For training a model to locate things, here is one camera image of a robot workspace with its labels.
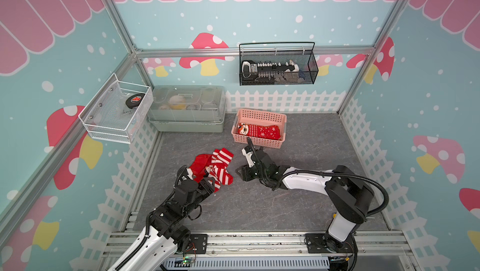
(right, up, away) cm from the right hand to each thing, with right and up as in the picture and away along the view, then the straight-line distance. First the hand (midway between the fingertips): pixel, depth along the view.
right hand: (238, 169), depth 87 cm
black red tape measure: (-44, +31, -9) cm, 54 cm away
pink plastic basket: (+13, +26, +27) cm, 40 cm away
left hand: (-11, -5, -8) cm, 14 cm away
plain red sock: (-21, 0, +9) cm, 23 cm away
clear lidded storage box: (-29, +31, +15) cm, 45 cm away
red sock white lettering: (+18, +17, +21) cm, 33 cm away
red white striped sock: (-11, -2, +5) cm, 12 cm away
